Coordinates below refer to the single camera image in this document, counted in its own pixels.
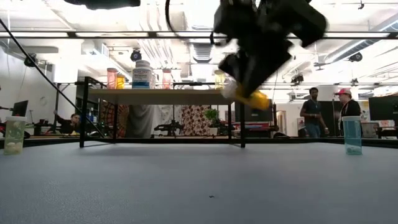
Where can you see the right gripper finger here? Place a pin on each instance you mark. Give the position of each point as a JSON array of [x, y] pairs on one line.
[[261, 74], [231, 67]]

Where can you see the pink pill bottle white cap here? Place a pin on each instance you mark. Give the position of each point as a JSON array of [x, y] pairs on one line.
[[111, 79], [167, 79]]

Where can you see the blue pill bottle white cap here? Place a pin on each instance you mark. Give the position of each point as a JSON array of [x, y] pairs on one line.
[[351, 137]]

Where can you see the green pill bottle white cap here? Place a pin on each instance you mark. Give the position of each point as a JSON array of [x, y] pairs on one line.
[[14, 137]]

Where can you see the black background robot arm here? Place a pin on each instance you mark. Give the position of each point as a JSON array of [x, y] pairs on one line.
[[169, 127]]

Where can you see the black ceiling spotlight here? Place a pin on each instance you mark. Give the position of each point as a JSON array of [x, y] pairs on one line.
[[355, 57], [297, 79], [136, 55], [31, 60]]

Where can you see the black television screen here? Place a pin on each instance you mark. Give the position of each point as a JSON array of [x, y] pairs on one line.
[[258, 115]]

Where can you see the small green potted plant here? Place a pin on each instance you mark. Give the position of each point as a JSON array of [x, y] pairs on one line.
[[212, 115]]

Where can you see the red white patterned cloth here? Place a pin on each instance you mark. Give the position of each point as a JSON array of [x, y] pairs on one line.
[[194, 119]]

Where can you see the grey hanging cloth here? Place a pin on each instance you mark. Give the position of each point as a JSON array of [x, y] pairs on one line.
[[140, 121]]

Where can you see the dark orange patterned cloth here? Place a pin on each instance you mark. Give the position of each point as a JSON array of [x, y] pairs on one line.
[[107, 115]]

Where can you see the black wide monitor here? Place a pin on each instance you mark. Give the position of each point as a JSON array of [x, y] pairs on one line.
[[384, 110]]

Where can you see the blue grey table mat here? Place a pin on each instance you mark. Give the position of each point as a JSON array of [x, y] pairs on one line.
[[199, 193]]

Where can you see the black laptop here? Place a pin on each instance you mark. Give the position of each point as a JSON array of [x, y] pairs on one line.
[[20, 109]]

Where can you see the black overhead frame beam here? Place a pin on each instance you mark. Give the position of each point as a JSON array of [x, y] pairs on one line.
[[93, 34]]

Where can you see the wooden shelf black frame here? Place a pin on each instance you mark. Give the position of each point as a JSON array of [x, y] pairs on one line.
[[155, 97]]

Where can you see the black metal table frame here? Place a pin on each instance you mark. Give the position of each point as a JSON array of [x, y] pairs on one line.
[[174, 140]]

